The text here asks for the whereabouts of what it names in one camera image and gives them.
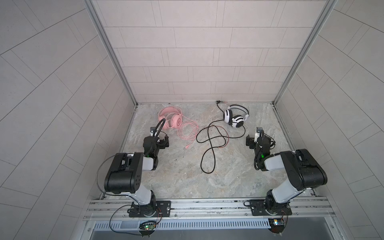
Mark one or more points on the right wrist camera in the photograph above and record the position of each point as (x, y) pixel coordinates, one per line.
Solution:
(258, 132)

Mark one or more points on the white slotted cable duct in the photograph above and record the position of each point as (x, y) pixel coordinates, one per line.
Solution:
(203, 224)

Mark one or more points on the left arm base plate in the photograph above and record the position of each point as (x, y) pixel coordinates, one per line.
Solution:
(154, 209)

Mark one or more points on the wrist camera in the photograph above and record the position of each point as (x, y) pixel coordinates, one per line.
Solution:
(258, 132)
(153, 131)

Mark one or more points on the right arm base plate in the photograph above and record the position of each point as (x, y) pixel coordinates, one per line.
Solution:
(268, 208)

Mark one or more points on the left green circuit board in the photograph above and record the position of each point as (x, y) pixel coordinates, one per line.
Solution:
(147, 228)

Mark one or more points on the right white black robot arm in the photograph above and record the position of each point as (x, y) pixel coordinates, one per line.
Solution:
(303, 172)

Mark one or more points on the aluminium mounting rail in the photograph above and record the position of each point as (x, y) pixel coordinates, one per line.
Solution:
(231, 208)

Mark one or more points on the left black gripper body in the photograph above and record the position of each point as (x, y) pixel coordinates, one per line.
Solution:
(160, 141)

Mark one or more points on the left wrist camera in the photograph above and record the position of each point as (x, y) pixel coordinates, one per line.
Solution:
(153, 131)

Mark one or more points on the pink headphones with cable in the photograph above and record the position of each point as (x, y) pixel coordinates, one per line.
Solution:
(186, 128)

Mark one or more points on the white black headphones with cable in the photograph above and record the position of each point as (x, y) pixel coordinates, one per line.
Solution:
(234, 116)

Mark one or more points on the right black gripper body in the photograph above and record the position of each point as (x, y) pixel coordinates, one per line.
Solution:
(252, 141)

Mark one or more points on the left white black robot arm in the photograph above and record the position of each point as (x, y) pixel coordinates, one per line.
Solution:
(125, 175)

